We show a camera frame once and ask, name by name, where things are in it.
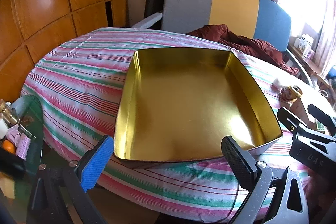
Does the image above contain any orange fruit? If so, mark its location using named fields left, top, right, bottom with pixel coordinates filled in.
left=1, top=140, right=16, bottom=155

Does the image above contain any wooden side desk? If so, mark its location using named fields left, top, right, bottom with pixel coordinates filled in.
left=287, top=44, right=331, bottom=88

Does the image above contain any gold jar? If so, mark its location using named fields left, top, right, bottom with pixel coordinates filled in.
left=0, top=98, right=13, bottom=119

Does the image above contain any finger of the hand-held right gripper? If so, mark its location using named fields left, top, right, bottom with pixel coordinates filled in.
left=307, top=104, right=336, bottom=136
left=277, top=107, right=311, bottom=135

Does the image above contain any black case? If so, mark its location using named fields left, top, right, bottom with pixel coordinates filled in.
left=0, top=154, right=25, bottom=180

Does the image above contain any glass side table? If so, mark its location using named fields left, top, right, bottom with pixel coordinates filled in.
left=0, top=95, right=45, bottom=214

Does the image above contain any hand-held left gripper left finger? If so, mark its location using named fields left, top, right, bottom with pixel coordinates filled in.
left=28, top=134, right=114, bottom=224

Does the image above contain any striped bed sheet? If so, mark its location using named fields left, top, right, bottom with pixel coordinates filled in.
left=20, top=27, right=336, bottom=223

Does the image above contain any dark red cloth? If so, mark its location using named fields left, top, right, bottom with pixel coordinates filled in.
left=188, top=24, right=300, bottom=76

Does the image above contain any grey yellow blue chair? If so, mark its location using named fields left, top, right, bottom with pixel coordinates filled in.
left=131, top=0, right=315, bottom=86

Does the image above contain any yellow striped sock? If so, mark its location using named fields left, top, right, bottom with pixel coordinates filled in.
left=282, top=85, right=302, bottom=101

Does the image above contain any wooden wardrobe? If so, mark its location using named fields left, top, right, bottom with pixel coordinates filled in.
left=0, top=0, right=129, bottom=106

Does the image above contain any pink folded cloth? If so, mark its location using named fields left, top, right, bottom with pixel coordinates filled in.
left=7, top=128, right=32, bottom=160

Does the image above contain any large white carton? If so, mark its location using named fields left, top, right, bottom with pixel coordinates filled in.
left=301, top=34, right=314, bottom=56

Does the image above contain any gold tin box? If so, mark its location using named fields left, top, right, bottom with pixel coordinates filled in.
left=113, top=47, right=283, bottom=164

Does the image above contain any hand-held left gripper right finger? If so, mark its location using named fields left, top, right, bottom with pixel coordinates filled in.
left=221, top=135, right=310, bottom=224

